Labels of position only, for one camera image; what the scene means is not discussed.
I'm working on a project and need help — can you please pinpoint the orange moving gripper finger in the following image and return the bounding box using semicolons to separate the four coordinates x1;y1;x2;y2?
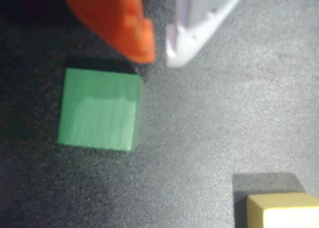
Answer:
59;0;157;63

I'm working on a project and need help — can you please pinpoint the green wooden cube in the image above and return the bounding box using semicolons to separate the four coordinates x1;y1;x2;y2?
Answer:
56;67;144;153

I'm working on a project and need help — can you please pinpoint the black table mat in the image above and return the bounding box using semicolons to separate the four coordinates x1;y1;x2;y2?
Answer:
0;0;319;228

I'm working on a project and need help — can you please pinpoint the yellow wooden cube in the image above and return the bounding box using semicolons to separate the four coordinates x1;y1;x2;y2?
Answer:
246;192;319;228

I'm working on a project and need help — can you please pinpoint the white fixed gripper finger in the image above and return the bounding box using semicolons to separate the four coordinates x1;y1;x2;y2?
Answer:
165;0;250;68

